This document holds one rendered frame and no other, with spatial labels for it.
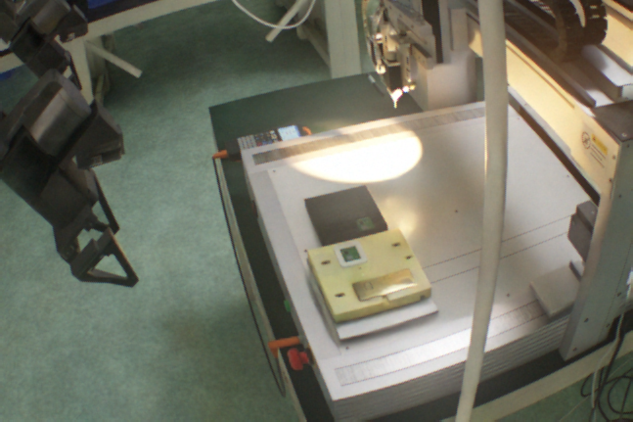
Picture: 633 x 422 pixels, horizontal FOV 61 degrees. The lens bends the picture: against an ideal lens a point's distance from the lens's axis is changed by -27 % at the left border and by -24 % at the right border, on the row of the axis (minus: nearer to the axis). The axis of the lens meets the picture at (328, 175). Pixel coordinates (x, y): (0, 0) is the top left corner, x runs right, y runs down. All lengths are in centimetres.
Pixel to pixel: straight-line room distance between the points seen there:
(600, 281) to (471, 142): 60
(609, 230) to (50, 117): 75
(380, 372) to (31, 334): 179
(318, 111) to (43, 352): 141
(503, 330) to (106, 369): 155
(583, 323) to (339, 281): 45
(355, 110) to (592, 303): 101
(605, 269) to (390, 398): 40
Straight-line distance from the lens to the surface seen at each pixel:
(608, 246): 96
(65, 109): 59
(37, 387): 233
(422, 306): 107
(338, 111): 180
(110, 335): 237
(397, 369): 100
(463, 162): 141
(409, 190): 133
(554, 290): 109
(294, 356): 105
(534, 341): 108
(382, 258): 112
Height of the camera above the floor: 164
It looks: 35 degrees down
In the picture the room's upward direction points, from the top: 6 degrees counter-clockwise
